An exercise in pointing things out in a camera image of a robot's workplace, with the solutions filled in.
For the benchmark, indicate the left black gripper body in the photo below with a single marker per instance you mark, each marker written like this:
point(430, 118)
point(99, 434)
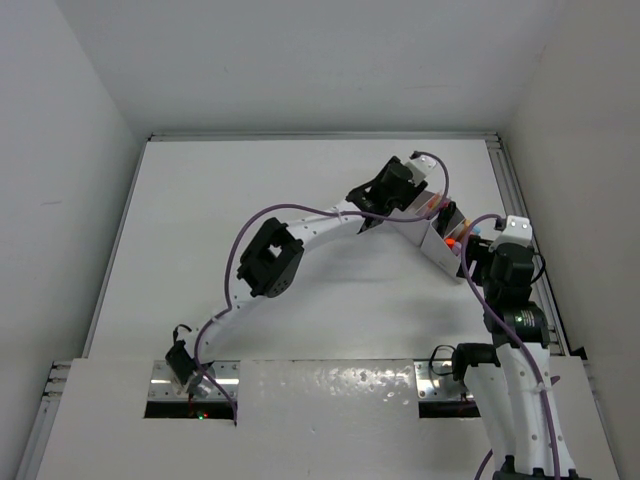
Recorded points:
point(407, 195)

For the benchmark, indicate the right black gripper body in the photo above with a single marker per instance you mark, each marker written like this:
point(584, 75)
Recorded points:
point(478, 249)

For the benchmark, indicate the small black scissors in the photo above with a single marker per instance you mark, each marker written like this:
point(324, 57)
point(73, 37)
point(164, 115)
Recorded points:
point(443, 219)

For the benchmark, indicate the orange pastel highlighter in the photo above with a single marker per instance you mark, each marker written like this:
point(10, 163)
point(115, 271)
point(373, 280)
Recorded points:
point(465, 228)

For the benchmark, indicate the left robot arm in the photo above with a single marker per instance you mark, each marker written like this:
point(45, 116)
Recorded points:
point(269, 248)

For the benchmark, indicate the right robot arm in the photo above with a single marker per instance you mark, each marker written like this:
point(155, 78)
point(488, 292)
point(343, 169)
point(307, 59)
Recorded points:
point(509, 377)

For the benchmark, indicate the white pink compartment organizer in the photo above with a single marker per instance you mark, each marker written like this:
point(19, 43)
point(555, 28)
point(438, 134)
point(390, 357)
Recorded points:
point(423, 235)

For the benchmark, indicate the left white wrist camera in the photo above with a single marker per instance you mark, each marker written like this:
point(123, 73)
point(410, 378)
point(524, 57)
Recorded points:
point(420, 166)

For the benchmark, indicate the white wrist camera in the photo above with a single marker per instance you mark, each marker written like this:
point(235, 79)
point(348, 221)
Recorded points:
point(513, 230)
point(420, 166)

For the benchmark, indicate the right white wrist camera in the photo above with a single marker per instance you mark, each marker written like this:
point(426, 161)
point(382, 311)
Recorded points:
point(513, 230)

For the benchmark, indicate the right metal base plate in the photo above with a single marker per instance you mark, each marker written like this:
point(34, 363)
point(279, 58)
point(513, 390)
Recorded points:
point(434, 383)

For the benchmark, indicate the metal base plate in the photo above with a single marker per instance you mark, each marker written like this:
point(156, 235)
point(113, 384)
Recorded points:
point(164, 386)
point(434, 383)

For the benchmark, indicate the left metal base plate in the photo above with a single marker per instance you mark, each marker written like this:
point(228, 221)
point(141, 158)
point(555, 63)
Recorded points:
point(164, 386)

